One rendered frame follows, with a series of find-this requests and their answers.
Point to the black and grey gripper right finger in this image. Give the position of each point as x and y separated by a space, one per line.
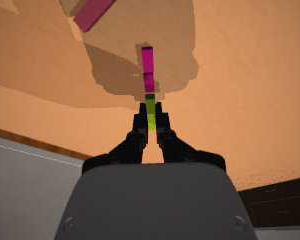
176 149

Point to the magenta rod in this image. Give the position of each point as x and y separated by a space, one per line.
147 59
148 82

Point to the lime green rod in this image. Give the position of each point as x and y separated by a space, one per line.
150 107

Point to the dark pink rod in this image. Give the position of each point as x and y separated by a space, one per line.
91 12

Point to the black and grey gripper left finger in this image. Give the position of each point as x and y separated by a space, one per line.
130 151

